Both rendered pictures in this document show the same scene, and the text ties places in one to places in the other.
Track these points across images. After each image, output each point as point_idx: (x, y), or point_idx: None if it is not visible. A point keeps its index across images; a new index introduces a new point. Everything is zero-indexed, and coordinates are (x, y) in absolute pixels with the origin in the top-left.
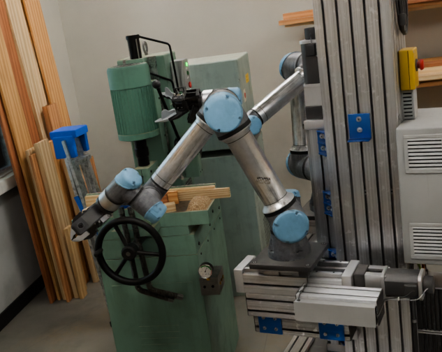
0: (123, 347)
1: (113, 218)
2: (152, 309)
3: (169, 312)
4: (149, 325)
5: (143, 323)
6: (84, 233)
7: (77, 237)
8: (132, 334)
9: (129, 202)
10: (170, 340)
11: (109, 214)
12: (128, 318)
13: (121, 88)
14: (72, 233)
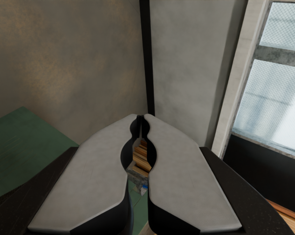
0: (44, 130)
1: (138, 230)
2: (28, 178)
3: (4, 191)
4: (26, 162)
5: (33, 159)
6: (86, 187)
7: (122, 134)
8: (40, 143)
9: None
10: None
11: (147, 227)
12: (52, 151)
13: None
14: (160, 129)
